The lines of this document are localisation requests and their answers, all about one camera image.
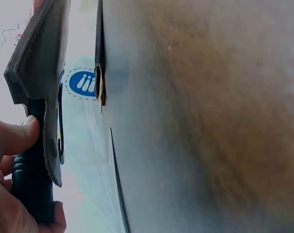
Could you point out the dark leather hatchet sheath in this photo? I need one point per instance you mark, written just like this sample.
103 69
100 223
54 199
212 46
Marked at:
37 55

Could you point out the person's left hand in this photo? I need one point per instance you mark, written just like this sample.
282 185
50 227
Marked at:
5 208

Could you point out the dark thin board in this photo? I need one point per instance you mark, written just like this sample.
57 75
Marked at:
99 55

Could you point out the person's left fingers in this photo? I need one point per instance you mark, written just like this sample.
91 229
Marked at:
59 218

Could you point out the person's left thumb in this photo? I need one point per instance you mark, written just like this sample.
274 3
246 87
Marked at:
14 136

